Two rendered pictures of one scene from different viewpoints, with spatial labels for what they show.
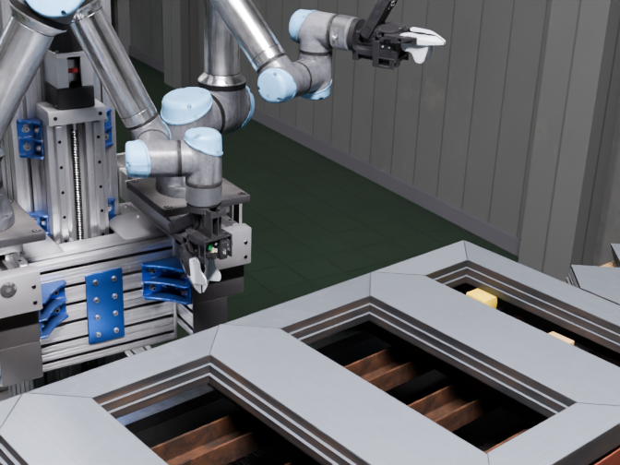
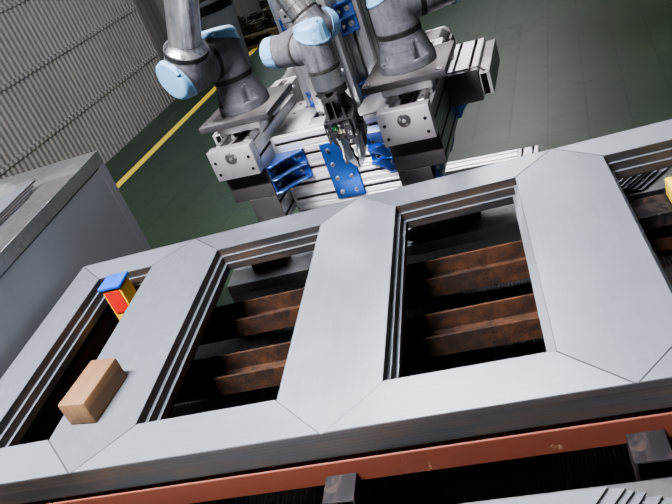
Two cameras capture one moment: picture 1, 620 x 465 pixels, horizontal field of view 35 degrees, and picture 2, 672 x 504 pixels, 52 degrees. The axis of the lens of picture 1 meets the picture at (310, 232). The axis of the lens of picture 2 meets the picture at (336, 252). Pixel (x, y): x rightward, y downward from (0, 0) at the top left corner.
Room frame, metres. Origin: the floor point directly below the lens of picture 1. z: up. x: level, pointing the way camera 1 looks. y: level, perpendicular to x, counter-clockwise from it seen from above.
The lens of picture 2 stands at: (0.98, -1.04, 1.58)
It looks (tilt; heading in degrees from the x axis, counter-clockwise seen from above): 29 degrees down; 59
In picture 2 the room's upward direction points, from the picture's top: 22 degrees counter-clockwise
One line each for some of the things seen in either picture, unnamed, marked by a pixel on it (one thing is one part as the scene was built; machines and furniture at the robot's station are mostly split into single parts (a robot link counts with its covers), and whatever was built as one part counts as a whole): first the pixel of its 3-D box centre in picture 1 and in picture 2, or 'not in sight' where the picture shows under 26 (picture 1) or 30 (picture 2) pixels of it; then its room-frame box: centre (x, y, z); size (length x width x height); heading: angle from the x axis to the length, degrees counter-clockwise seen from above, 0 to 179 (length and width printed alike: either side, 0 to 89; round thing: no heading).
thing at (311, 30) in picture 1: (315, 29); not in sight; (2.18, 0.00, 1.43); 0.11 x 0.08 x 0.09; 59
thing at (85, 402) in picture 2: not in sight; (93, 390); (1.10, 0.15, 0.89); 0.12 x 0.06 x 0.05; 34
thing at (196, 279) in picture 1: (199, 278); (347, 154); (1.87, 0.23, 0.96); 0.06 x 0.03 x 0.09; 42
